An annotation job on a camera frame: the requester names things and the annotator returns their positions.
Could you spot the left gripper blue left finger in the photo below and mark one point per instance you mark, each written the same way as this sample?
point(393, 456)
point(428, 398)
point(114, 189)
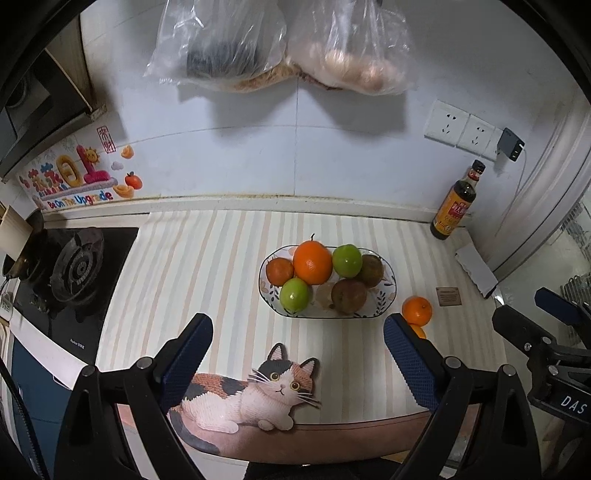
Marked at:
point(178, 360)

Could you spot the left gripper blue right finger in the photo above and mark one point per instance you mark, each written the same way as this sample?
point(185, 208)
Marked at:
point(420, 363)

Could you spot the orange with navel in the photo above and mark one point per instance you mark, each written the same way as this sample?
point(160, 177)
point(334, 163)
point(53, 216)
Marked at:
point(417, 311)

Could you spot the green apple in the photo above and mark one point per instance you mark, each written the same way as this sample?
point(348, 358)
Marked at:
point(347, 260)
point(295, 295)

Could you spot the calico cat decoration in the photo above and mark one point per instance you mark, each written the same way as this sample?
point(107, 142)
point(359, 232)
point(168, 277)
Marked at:
point(222, 405)

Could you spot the brown label patch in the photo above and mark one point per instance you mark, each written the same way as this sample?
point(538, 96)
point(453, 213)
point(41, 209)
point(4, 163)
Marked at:
point(449, 296)

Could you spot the floral oval ceramic plate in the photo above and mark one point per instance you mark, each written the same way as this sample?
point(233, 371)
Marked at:
point(379, 299)

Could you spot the striped table mat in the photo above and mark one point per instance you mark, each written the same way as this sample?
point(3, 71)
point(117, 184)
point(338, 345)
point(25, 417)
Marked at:
point(208, 261)

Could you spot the brown-green apple front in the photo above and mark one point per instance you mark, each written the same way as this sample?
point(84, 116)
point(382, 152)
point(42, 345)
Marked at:
point(349, 296)

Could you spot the brown-green apple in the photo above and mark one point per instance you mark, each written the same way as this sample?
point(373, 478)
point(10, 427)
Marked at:
point(372, 271)
point(349, 296)

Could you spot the brown-green apple back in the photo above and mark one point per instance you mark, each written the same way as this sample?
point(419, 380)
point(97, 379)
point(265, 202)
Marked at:
point(372, 271)

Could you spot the white folded paper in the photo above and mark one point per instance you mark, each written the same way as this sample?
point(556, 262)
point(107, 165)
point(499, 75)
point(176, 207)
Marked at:
point(476, 268)

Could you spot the blue cabinet door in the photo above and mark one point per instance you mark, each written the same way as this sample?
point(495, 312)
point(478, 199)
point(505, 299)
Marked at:
point(45, 400)

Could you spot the black gas stove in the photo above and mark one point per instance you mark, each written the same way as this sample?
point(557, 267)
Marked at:
point(67, 296)

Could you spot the small brown-orange fruit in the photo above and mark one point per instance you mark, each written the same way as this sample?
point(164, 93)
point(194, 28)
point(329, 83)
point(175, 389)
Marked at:
point(279, 271)

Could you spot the orange with stem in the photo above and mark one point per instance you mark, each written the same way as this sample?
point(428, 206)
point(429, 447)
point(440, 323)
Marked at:
point(312, 262)

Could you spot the soy sauce bottle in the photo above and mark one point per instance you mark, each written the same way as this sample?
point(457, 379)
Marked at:
point(458, 201)

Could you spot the black charger plug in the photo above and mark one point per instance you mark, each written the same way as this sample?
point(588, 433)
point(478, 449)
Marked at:
point(510, 145)

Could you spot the black range hood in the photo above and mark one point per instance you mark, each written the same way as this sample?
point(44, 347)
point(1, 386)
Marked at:
point(54, 99)

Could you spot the plastic bag dark contents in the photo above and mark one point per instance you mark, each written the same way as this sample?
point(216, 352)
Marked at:
point(232, 46)

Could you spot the plastic bag with eggs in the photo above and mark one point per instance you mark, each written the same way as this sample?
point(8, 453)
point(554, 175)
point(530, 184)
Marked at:
point(360, 46)

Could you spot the colourful wall sticker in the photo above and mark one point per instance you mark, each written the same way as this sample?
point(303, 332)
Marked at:
point(87, 168)

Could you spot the white wall socket right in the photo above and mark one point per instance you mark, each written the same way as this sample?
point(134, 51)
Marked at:
point(480, 138)

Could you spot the white wall socket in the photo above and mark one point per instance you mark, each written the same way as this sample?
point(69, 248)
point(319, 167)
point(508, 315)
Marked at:
point(446, 123)
point(480, 138)

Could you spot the white wall socket left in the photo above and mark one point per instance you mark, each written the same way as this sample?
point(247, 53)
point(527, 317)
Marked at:
point(446, 123)

